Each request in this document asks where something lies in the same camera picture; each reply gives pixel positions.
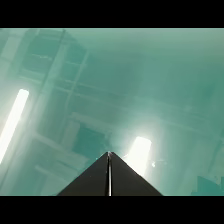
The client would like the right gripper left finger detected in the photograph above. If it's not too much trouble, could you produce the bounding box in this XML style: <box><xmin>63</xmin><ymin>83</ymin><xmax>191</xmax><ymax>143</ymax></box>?
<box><xmin>57</xmin><ymin>151</ymin><xmax>110</xmax><ymax>197</ymax></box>

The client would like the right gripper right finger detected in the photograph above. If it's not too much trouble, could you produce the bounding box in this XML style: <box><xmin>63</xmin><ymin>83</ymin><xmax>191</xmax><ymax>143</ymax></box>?
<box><xmin>110</xmin><ymin>151</ymin><xmax>164</xmax><ymax>197</ymax></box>

